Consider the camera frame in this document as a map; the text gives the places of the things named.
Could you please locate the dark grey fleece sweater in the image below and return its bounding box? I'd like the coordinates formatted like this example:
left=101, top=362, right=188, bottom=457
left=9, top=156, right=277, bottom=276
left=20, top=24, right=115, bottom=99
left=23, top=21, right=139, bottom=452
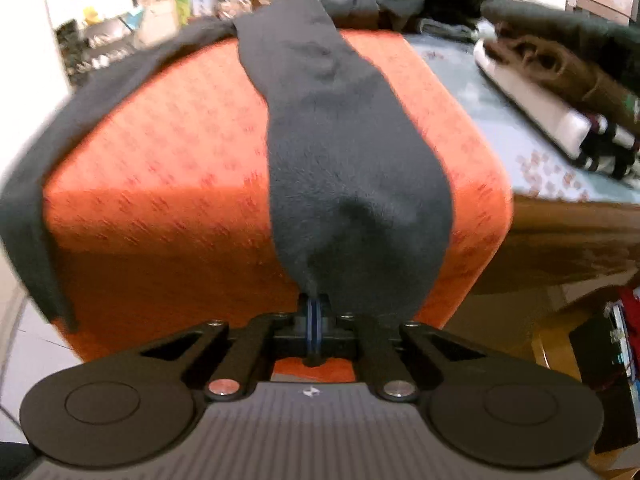
left=1, top=0, right=452, bottom=326

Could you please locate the orange flower pattern mat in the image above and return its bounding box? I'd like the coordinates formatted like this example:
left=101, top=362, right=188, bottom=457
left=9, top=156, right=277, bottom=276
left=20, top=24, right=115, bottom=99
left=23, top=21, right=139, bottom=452
left=44, top=30, right=513, bottom=361

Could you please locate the patterned tablecloth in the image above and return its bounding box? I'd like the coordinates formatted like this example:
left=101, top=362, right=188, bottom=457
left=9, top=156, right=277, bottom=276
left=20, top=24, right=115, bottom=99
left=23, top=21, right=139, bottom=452
left=406, top=35, right=639, bottom=205

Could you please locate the folded white striped garment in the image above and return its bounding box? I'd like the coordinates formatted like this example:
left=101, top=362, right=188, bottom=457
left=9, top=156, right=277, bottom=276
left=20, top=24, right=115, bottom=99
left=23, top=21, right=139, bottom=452
left=473, top=40, right=639, bottom=188

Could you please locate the folded brown garment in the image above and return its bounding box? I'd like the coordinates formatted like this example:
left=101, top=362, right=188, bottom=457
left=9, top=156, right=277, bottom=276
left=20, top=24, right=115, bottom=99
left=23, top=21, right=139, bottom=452
left=484, top=35, right=639, bottom=136

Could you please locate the folded dark green sweater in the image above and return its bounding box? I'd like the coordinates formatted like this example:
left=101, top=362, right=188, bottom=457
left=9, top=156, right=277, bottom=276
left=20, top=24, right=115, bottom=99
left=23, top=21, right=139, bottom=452
left=480, top=0, right=639, bottom=93

